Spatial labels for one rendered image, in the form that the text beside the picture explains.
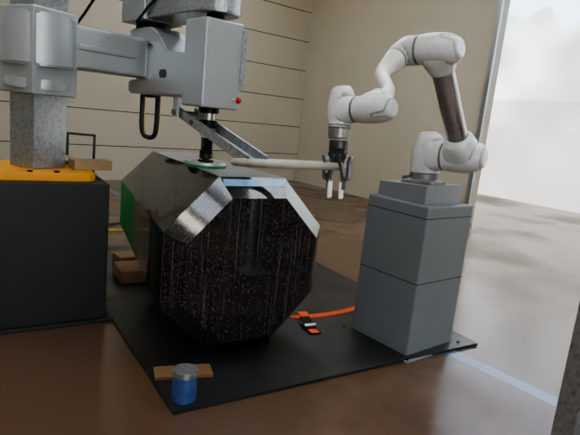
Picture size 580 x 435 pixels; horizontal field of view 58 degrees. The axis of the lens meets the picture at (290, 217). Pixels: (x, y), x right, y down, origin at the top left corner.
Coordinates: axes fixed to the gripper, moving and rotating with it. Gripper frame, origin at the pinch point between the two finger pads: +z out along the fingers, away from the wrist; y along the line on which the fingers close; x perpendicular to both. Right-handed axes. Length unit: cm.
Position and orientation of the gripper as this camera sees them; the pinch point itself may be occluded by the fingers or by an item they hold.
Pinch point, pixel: (335, 190)
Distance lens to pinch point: 211.3
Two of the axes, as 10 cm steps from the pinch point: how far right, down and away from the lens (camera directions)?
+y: -8.4, -1.1, 5.4
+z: -0.6, 9.9, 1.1
